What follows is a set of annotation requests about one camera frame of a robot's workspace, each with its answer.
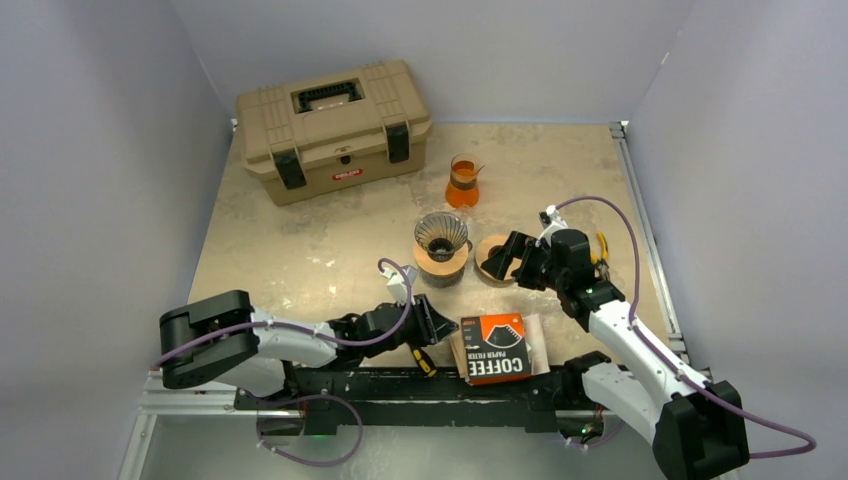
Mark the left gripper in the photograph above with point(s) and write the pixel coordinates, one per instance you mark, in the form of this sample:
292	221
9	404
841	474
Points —
431	325

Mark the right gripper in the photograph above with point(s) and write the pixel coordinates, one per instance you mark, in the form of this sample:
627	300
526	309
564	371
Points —
518	245

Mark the wooden ring holder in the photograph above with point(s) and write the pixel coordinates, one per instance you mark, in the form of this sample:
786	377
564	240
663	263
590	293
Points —
442	269
486	249

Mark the smoky glass dripper cone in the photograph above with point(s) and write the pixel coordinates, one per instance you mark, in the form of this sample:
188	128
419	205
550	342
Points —
441	235

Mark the smoky glass carafe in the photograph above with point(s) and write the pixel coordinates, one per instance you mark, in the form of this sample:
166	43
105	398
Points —
441	281

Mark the coffee paper filter box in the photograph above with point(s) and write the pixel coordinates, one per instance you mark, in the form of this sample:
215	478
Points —
495	349

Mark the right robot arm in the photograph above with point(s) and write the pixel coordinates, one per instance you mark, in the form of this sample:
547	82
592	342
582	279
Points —
675	408

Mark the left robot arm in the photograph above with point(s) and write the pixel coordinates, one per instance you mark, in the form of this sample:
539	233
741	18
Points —
226	339

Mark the yellow black screwdriver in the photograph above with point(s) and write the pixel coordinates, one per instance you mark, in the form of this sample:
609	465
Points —
423	361

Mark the orange glass carafe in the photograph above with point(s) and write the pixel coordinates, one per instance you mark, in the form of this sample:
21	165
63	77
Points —
462	189

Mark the tan plastic toolbox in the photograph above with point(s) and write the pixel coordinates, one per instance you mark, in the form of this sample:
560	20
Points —
303	139

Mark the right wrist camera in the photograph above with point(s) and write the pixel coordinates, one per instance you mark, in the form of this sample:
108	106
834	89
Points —
552	222

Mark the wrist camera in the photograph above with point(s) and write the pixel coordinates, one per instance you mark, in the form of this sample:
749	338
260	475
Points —
552	222
396	285

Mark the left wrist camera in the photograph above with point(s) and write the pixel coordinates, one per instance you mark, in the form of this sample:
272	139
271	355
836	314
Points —
396	285

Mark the yellow handled pliers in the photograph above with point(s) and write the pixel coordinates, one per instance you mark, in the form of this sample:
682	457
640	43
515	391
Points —
603	254

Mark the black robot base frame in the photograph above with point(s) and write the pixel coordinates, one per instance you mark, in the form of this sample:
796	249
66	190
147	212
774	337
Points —
316	402

